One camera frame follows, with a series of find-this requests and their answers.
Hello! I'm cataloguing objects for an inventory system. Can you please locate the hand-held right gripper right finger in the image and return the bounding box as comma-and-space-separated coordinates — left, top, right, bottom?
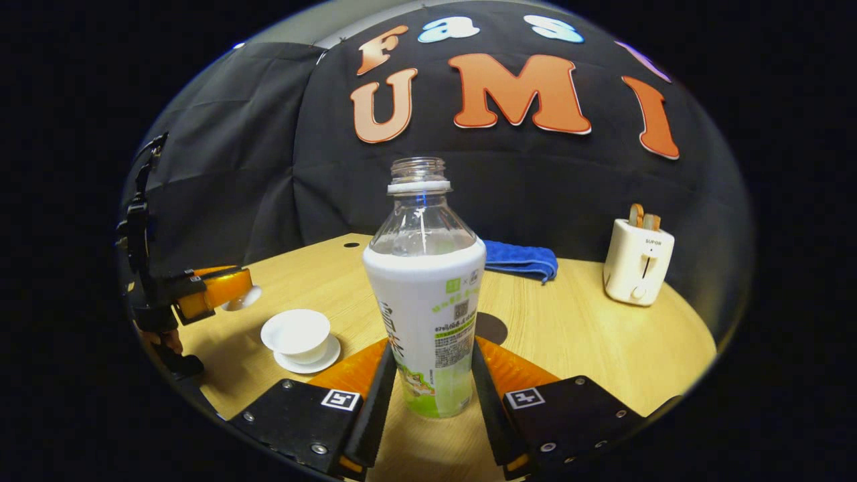
471, 337, 647, 481

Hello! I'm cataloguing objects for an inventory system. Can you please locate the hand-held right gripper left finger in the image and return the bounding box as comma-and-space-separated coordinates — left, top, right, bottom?
228, 338, 398, 481

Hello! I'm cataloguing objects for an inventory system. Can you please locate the dark round coaster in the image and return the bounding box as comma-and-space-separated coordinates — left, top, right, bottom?
474, 312, 509, 346

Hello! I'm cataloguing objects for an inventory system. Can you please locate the white teacup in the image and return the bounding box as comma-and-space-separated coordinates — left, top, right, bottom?
260, 309, 331, 355

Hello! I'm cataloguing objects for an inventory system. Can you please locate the clear water bottle green label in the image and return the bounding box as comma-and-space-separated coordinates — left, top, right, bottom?
362, 157, 487, 420

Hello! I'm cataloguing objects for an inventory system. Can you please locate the white saucer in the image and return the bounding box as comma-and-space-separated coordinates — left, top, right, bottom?
273, 333, 342, 374

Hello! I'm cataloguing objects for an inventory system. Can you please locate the black backdrop cloth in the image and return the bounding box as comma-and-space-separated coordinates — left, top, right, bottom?
121, 0, 754, 349

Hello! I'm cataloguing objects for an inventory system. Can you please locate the blue towel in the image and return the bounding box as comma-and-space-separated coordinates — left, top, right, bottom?
481, 239, 559, 285

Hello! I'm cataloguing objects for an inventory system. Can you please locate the white toaster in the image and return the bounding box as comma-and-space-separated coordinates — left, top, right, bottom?
603, 218, 676, 307

